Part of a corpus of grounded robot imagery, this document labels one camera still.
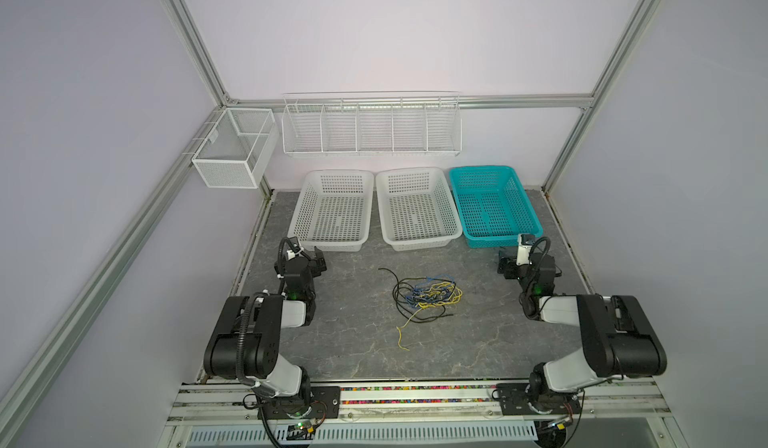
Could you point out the middle white plastic basket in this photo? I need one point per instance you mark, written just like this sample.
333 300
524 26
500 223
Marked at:
416 209

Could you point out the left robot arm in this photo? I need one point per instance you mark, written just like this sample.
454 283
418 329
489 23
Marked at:
245 343

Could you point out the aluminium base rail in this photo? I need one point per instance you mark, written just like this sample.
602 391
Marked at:
441 413

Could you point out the white mesh wall box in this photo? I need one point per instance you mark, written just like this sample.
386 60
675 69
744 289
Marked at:
237 149

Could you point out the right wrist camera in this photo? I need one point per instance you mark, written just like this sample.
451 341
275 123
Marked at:
525 244

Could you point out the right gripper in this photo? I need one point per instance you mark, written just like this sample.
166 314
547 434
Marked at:
509 265

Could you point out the teal plastic basket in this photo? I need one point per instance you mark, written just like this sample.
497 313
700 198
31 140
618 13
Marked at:
493 206

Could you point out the white plastic basket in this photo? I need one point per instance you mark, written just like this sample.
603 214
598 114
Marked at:
333 212
416 209

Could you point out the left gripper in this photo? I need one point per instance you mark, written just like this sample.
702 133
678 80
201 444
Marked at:
315 261

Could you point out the white wire wall rack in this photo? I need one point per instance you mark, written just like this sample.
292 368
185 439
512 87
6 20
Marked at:
370 123

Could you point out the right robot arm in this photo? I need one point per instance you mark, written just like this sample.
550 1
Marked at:
617 340

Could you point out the left white plastic basket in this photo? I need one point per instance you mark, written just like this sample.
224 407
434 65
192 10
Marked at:
333 212

